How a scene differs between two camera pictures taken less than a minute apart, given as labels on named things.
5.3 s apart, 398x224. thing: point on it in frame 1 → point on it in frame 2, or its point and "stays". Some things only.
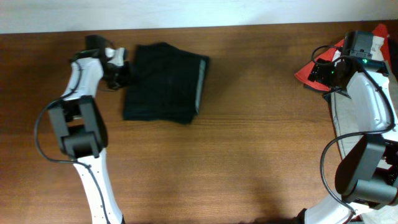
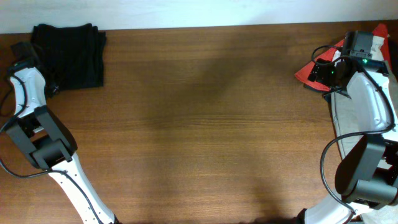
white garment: [377, 52] stays
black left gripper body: [118, 76] → [52, 86]
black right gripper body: [326, 75] stays
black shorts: [165, 83] → [73, 55]
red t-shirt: [305, 73] stays
